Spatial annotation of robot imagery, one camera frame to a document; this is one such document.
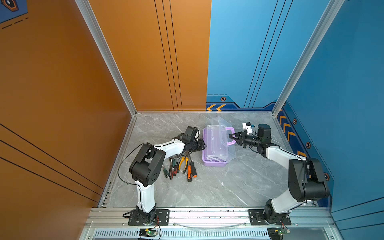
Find right aluminium corner post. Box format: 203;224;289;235
272;0;345;117

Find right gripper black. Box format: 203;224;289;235
229;131;262;149

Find clear toolbox lid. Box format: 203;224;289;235
204;117;236;163

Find purple toolbox base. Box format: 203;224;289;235
202;126;236;167

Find right green circuit board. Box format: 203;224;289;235
267;228;291;240

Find green circuit board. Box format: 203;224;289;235
138;229;159;240
267;228;291;240

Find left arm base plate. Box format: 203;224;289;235
128;209;170;227

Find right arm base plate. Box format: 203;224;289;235
248;209;292;226

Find red black ratchet wrench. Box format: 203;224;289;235
169;157;176;180

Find orange black screwdriver small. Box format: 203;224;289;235
190;161;197;178

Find orange black screwdriver large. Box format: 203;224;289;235
187;162;192;182

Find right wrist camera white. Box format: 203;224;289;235
243;122;255;135

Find aluminium corner post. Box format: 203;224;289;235
272;0;345;117
75;0;137;117

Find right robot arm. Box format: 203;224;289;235
229;124;330;225

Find green handled ratchet wrench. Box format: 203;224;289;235
163;167;170;178

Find yellow handled pliers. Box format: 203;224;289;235
178;156;189;174

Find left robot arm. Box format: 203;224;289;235
129;126;205;224

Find aluminium front rail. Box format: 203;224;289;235
85;207;336;230

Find left aluminium corner post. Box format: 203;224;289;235
75;0;137;117

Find left green circuit board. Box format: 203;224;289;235
138;229;159;240

